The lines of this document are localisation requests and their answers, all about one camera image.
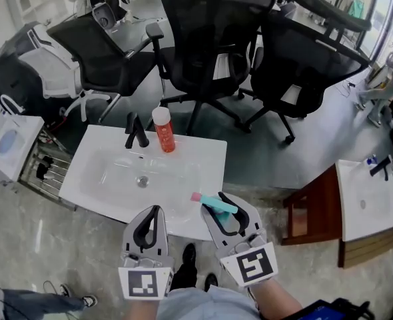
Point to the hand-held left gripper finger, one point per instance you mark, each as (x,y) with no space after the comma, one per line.
(131,235)
(162,235)

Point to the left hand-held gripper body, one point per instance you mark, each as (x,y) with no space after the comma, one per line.
(145,278)

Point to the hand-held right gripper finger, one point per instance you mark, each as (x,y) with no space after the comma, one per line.
(216,230)
(249,217)

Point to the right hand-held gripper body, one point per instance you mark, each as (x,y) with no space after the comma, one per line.
(253,262)

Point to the teal tube pink cap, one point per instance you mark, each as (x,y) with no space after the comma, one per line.
(216,203)

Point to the orange spray bottle white cap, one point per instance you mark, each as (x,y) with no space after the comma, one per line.
(164,132)

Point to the person's right forearm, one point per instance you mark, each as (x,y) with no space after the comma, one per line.
(276,298)

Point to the person's left forearm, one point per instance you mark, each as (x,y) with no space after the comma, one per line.
(140,310)

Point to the person's black shoe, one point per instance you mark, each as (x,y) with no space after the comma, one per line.
(190,253)
(211,281)

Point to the person's black trouser leg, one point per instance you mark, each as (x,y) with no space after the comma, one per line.
(184,275)

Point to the large white sink basin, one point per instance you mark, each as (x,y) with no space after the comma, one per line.
(116,185)

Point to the metal sink drain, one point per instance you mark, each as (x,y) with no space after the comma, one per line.
(142,181)

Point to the person's light blue shirt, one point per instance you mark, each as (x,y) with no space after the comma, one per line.
(206,305)

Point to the brown wooden cabinet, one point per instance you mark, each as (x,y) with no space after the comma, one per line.
(313,208)

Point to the black tablet device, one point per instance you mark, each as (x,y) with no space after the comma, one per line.
(326,310)

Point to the black sink faucet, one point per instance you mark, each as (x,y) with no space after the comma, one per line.
(138,135)

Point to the white sink on wooden cabinet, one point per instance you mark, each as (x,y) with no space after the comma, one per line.
(366,202)

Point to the black faucet with blue tag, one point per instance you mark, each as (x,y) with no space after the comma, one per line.
(381,167)

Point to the small white sink basin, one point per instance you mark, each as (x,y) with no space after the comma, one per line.
(13,145)

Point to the black mesh office chair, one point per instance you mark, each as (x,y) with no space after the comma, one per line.
(213,45)
(100,55)
(299,72)

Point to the white curved faucet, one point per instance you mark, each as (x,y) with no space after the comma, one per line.
(10,103)

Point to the white round appliance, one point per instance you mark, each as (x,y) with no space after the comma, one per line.
(103,15)

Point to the white frame office chair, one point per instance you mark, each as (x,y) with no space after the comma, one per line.
(53,72)

